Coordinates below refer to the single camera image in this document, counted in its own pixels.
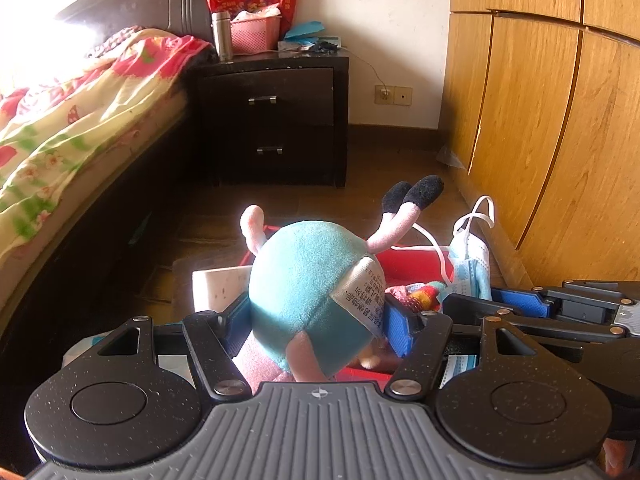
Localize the wooden wardrobe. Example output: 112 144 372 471
439 0 640 288

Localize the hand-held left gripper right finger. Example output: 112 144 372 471
384 305 541 397

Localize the dark wooden nightstand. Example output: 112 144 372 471
191 51 351 191

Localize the blue paper sheet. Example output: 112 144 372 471
283 20 327 44

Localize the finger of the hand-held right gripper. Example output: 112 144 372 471
442 291 568 335
490 279 628 319

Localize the red cardboard box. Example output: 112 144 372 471
240 220 457 379

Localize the thin power cable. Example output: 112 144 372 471
344 47 390 97

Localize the wall socket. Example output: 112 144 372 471
374 84 414 107

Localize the pink plastic basket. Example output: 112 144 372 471
229 13 284 55

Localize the white foam block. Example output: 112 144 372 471
192 266 254 314

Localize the blue face mask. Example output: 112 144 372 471
390 195 497 304
442 354 484 389

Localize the crumpled paper scrap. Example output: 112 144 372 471
435 144 467 169

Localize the steel thermos flask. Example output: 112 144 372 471
210 9 234 61

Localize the floral bed blanket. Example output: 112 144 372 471
0 26 217 273

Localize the bed with floral blanket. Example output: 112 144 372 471
0 0 217 466

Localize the pink pig plush toy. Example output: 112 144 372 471
235 175 446 397

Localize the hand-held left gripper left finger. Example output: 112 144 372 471
97 290 254 402

